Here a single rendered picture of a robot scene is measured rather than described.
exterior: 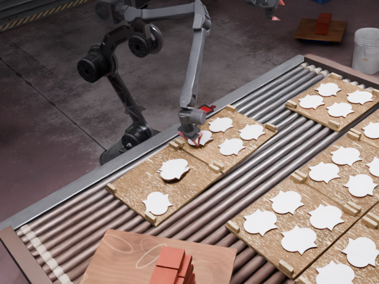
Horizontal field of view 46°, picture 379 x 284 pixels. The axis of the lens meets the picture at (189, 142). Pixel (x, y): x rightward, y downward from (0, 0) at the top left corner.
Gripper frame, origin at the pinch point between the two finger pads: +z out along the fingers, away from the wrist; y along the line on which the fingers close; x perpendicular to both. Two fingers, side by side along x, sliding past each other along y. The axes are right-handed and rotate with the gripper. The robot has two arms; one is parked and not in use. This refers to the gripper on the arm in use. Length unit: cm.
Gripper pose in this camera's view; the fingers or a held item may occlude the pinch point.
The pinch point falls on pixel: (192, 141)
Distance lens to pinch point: 222.5
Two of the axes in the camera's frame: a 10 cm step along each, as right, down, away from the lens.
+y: 6.9, 3.8, -6.1
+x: 6.9, -6.1, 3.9
